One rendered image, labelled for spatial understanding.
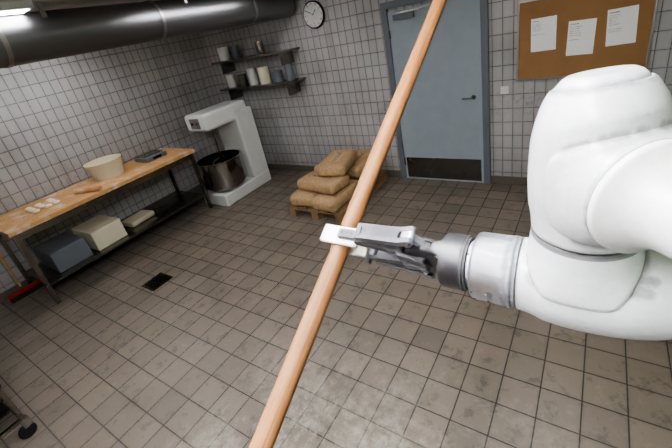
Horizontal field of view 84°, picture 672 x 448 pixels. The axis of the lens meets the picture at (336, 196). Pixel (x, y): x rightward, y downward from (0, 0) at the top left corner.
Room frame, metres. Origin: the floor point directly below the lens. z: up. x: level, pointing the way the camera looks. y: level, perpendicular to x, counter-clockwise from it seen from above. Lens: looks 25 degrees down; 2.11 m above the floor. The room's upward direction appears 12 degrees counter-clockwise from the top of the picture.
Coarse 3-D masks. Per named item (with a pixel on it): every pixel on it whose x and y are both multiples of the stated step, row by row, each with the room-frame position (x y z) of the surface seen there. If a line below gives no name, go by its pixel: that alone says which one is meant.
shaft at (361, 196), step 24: (432, 24) 0.87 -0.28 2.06; (408, 72) 0.77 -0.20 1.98; (408, 96) 0.73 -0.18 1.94; (384, 120) 0.69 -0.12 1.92; (384, 144) 0.64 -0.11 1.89; (360, 192) 0.57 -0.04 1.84; (360, 216) 0.54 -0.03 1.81; (336, 264) 0.48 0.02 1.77; (312, 312) 0.43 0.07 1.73; (312, 336) 0.40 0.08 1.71; (288, 360) 0.38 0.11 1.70; (288, 384) 0.36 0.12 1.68; (264, 432) 0.32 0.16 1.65
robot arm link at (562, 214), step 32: (576, 96) 0.30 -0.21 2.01; (608, 96) 0.28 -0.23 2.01; (640, 96) 0.27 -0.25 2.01; (544, 128) 0.31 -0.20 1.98; (576, 128) 0.28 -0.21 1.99; (608, 128) 0.27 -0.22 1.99; (640, 128) 0.26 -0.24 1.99; (544, 160) 0.31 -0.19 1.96; (576, 160) 0.27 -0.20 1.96; (608, 160) 0.26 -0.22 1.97; (640, 160) 0.24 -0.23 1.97; (544, 192) 0.30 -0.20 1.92; (576, 192) 0.27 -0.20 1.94; (608, 192) 0.24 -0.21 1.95; (640, 192) 0.23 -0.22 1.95; (544, 224) 0.31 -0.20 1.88; (576, 224) 0.26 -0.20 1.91; (608, 224) 0.24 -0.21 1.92; (640, 224) 0.22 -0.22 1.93
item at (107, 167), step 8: (96, 160) 4.70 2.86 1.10; (104, 160) 4.74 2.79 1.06; (112, 160) 4.45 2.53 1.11; (120, 160) 4.59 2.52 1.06; (88, 168) 4.39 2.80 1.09; (96, 168) 4.37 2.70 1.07; (104, 168) 4.39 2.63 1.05; (112, 168) 4.44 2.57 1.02; (120, 168) 4.54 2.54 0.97; (96, 176) 4.39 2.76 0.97; (104, 176) 4.39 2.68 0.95; (112, 176) 4.43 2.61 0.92
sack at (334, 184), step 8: (304, 176) 4.31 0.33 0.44; (336, 176) 4.07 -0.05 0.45; (344, 176) 4.04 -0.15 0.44; (304, 184) 4.15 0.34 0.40; (312, 184) 4.06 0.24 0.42; (320, 184) 3.98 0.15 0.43; (328, 184) 3.90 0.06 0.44; (336, 184) 3.90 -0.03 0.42; (344, 184) 3.98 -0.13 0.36; (320, 192) 3.99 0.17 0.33; (328, 192) 3.89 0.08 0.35; (336, 192) 3.89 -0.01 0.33
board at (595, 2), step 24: (528, 0) 3.70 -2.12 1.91; (552, 0) 3.59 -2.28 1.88; (576, 0) 3.47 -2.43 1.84; (600, 0) 3.36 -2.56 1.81; (624, 0) 3.26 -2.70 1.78; (648, 0) 3.17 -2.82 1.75; (528, 24) 3.70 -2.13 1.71; (600, 24) 3.35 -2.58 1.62; (648, 24) 3.15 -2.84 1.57; (528, 48) 3.70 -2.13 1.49; (600, 48) 3.34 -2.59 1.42; (624, 48) 3.24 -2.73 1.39; (648, 48) 3.13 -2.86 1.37; (528, 72) 3.69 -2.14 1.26; (552, 72) 3.57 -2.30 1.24; (576, 72) 3.45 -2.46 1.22
